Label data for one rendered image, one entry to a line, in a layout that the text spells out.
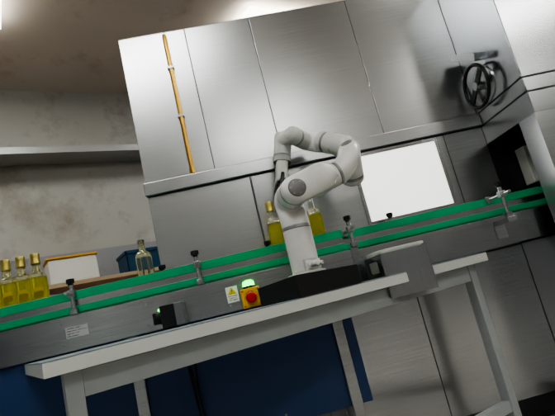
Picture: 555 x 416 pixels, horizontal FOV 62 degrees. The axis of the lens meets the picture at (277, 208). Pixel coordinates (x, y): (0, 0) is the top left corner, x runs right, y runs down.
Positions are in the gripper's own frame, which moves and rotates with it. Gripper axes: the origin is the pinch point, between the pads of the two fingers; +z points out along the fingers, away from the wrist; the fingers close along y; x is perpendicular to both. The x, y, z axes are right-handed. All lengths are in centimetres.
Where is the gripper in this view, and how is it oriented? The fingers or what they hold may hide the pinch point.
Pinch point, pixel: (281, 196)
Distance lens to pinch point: 196.4
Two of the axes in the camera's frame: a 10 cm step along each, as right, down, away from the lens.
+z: -0.3, 9.8, -2.1
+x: 10.0, 0.4, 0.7
